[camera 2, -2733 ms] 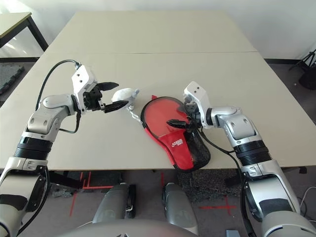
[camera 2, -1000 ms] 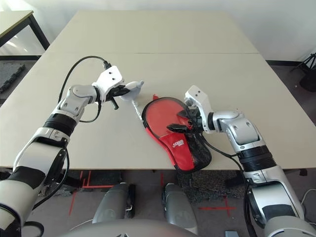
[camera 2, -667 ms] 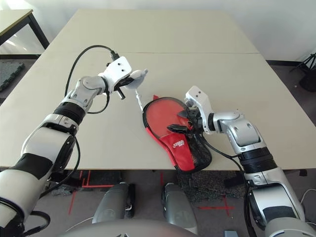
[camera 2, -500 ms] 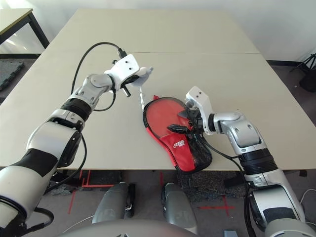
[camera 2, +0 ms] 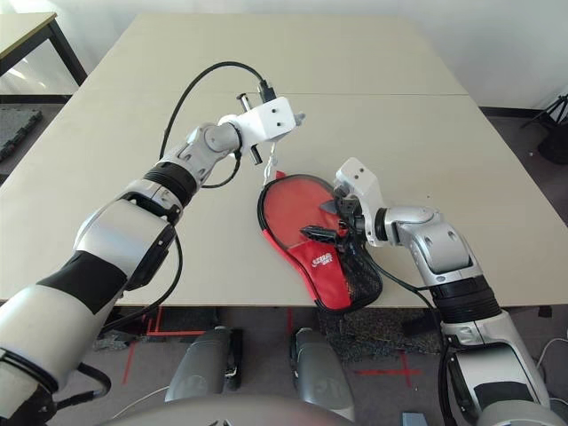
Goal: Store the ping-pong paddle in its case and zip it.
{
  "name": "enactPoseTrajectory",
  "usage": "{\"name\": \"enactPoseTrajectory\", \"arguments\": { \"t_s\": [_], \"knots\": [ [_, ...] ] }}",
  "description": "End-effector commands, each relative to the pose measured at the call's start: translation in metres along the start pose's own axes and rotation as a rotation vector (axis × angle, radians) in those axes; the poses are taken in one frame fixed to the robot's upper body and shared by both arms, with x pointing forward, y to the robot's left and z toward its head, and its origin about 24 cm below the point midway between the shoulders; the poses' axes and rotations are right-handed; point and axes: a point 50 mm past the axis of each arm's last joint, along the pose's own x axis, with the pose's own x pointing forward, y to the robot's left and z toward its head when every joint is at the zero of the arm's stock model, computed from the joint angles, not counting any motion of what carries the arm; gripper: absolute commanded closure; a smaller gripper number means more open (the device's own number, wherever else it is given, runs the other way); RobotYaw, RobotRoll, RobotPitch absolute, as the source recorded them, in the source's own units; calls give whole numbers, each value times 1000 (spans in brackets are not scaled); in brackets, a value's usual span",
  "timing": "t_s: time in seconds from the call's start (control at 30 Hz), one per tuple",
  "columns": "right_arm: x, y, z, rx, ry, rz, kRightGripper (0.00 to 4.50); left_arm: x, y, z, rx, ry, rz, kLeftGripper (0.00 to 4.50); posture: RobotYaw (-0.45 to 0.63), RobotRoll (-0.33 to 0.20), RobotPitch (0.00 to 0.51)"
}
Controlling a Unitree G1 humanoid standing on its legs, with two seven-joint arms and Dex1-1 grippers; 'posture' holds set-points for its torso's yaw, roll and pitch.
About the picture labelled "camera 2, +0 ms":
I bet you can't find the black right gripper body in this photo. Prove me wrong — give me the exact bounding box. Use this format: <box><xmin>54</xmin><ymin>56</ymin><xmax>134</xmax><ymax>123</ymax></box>
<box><xmin>335</xmin><ymin>194</ymin><xmax>369</xmax><ymax>252</ymax></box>

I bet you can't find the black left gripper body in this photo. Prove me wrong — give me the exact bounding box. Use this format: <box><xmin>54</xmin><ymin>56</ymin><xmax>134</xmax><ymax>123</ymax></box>
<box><xmin>236</xmin><ymin>91</ymin><xmax>264</xmax><ymax>166</ymax></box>

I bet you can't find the red ping-pong paddle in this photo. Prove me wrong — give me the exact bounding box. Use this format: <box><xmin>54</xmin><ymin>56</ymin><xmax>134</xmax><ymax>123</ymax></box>
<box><xmin>264</xmin><ymin>179</ymin><xmax>338</xmax><ymax>249</ymax></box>

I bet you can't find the red black paddle case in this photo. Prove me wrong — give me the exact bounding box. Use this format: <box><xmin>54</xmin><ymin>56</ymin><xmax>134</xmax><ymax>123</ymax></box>
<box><xmin>256</xmin><ymin>170</ymin><xmax>384</xmax><ymax>312</ymax></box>

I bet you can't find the dark speckled carpet piece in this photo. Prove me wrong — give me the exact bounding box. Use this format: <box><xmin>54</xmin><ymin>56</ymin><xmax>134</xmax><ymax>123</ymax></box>
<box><xmin>317</xmin><ymin>308</ymin><xmax>445</xmax><ymax>356</ymax></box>

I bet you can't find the grey robot right leg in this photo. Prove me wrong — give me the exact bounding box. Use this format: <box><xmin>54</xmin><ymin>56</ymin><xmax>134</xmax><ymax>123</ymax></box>
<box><xmin>290</xmin><ymin>327</ymin><xmax>356</xmax><ymax>422</ymax></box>

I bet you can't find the grey robot leg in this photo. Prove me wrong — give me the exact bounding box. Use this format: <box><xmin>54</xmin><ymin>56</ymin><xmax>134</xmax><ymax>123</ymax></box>
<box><xmin>166</xmin><ymin>327</ymin><xmax>234</xmax><ymax>403</ymax></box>
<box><xmin>290</xmin><ymin>327</ymin><xmax>356</xmax><ymax>422</ymax></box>

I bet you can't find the black robot foot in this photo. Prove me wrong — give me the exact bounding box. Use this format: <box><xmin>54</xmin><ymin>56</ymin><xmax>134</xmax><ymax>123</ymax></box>
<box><xmin>224</xmin><ymin>327</ymin><xmax>244</xmax><ymax>391</ymax></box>

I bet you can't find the grey robot left leg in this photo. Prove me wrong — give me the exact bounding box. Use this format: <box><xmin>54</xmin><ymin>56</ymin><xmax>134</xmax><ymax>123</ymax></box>
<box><xmin>166</xmin><ymin>327</ymin><xmax>234</xmax><ymax>403</ymax></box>

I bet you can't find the grey robot torso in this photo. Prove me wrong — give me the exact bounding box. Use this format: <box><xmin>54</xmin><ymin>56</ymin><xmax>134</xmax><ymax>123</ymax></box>
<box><xmin>110</xmin><ymin>397</ymin><xmax>351</xmax><ymax>426</ymax></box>

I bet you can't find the black tripod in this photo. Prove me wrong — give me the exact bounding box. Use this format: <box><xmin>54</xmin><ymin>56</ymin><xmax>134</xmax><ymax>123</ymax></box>
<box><xmin>521</xmin><ymin>95</ymin><xmax>568</xmax><ymax>130</ymax></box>

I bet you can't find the black foam floor mat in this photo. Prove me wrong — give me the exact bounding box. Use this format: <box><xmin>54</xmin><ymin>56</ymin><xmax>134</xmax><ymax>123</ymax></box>
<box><xmin>0</xmin><ymin>106</ymin><xmax>43</xmax><ymax>163</ymax></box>

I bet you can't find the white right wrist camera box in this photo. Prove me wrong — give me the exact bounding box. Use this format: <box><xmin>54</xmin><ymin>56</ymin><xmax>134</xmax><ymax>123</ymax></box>
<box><xmin>333</xmin><ymin>157</ymin><xmax>387</xmax><ymax>248</ymax></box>

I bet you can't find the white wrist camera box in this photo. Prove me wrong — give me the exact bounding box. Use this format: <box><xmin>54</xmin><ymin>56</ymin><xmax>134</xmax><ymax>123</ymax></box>
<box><xmin>333</xmin><ymin>157</ymin><xmax>387</xmax><ymax>248</ymax></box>
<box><xmin>219</xmin><ymin>97</ymin><xmax>296</xmax><ymax>147</ymax></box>

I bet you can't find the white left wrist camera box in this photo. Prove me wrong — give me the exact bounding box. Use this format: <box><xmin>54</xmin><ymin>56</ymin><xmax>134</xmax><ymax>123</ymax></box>
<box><xmin>219</xmin><ymin>97</ymin><xmax>296</xmax><ymax>147</ymax></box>

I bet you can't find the black left wrist camera cable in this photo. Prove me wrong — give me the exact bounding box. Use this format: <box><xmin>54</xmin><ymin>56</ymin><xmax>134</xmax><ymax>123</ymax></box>
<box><xmin>99</xmin><ymin>60</ymin><xmax>277</xmax><ymax>332</ymax></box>

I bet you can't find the white floor cable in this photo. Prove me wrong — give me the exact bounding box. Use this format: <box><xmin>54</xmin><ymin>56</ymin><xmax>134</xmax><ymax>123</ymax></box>
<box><xmin>536</xmin><ymin>339</ymin><xmax>568</xmax><ymax>414</ymax></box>

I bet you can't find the beige side table black frame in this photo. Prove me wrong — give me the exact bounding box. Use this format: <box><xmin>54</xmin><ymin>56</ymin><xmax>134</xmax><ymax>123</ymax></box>
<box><xmin>0</xmin><ymin>12</ymin><xmax>88</xmax><ymax>90</ymax></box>

